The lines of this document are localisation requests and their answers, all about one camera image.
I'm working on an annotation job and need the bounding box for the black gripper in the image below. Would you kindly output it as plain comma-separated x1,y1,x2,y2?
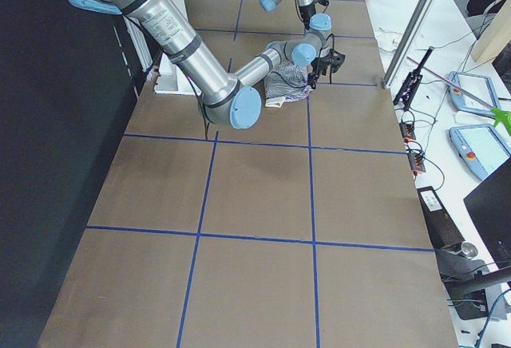
307,55,332,89
299,4,315,25

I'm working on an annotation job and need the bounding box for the blue white striped polo shirt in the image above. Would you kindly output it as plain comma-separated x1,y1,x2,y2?
263,62,312,108

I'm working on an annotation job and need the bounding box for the orange black terminal strip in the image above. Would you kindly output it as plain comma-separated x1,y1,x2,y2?
399,121,426,176

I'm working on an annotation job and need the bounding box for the far blue teach pendant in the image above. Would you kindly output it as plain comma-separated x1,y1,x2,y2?
448,72,501,117

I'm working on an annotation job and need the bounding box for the blue teach pendant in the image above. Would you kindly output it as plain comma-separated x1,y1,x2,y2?
448,124,510,180
448,72,501,117

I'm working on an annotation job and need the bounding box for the near blue teach pendant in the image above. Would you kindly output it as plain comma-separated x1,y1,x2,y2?
448,124,510,180

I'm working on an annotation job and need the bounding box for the wooden board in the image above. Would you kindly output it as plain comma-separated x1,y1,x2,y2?
471,0,510,62

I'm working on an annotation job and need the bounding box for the metal reacher grabber tool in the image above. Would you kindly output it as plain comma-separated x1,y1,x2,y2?
422,66,510,133

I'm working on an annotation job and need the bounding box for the black box with label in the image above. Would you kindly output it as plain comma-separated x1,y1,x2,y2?
417,186,465,249

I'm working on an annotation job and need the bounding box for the black monitor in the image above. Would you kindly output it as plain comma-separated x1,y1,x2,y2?
464,162,511,268

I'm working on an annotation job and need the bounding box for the black monitor stand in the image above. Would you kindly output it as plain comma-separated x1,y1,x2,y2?
435,249,510,321

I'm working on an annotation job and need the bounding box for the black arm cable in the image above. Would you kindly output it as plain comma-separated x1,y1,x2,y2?
187,76,212,140

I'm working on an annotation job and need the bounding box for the aluminium frame post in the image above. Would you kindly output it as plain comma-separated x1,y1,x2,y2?
382,0,435,89

